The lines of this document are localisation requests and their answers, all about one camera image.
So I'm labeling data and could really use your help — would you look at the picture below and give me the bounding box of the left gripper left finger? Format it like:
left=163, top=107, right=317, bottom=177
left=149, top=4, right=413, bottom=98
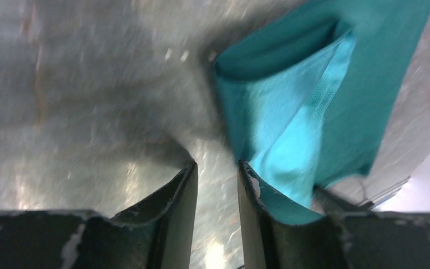
left=0, top=161, right=198, bottom=268

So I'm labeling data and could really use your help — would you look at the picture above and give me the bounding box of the teal cloth napkin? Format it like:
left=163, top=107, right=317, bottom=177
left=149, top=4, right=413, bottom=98
left=214, top=1, right=430, bottom=225

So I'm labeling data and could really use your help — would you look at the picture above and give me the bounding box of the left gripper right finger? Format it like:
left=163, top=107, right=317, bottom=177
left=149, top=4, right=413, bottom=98
left=237, top=161, right=430, bottom=268

